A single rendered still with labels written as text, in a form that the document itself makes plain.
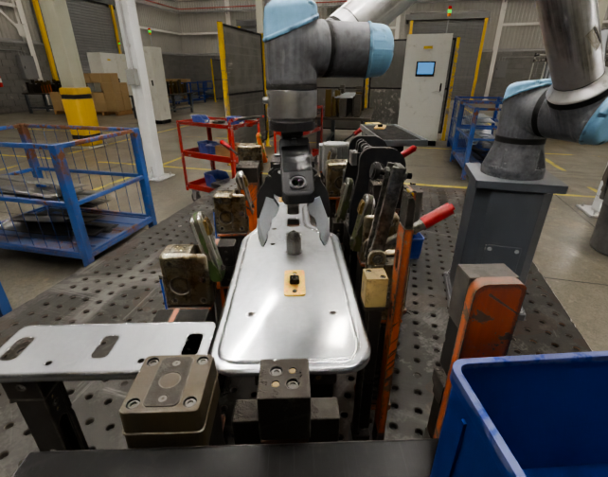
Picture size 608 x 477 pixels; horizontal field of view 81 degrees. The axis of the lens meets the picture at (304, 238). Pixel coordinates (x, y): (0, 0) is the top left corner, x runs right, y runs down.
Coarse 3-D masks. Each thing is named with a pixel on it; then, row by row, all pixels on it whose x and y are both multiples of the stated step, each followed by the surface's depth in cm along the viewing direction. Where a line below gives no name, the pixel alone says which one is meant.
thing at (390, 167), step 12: (372, 168) 55; (384, 168) 56; (396, 168) 54; (384, 180) 57; (396, 180) 55; (384, 192) 58; (396, 192) 55; (384, 204) 56; (396, 204) 56; (384, 216) 57; (372, 228) 61; (384, 228) 58; (372, 240) 62; (384, 240) 59
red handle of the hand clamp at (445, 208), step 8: (440, 208) 58; (448, 208) 58; (424, 216) 59; (432, 216) 59; (440, 216) 58; (448, 216) 58; (416, 224) 59; (424, 224) 59; (432, 224) 59; (416, 232) 60; (392, 240) 60; (384, 248) 61
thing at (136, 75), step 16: (128, 0) 408; (128, 16) 412; (128, 32) 420; (128, 48) 426; (128, 64) 436; (144, 64) 444; (128, 80) 437; (144, 80) 447; (144, 96) 450; (144, 112) 457; (144, 128) 467; (144, 144) 477; (160, 160) 495; (160, 176) 498
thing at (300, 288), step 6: (288, 270) 68; (294, 270) 68; (300, 270) 68; (288, 276) 65; (300, 276) 65; (288, 282) 64; (294, 282) 63; (300, 282) 64; (288, 288) 62; (294, 288) 62; (300, 288) 62; (288, 294) 60; (294, 294) 60; (300, 294) 60
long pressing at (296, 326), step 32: (256, 256) 73; (288, 256) 73; (320, 256) 73; (256, 288) 63; (320, 288) 63; (352, 288) 62; (224, 320) 55; (256, 320) 54; (288, 320) 54; (320, 320) 54; (352, 320) 54; (224, 352) 48; (256, 352) 48; (288, 352) 48; (320, 352) 48; (352, 352) 48
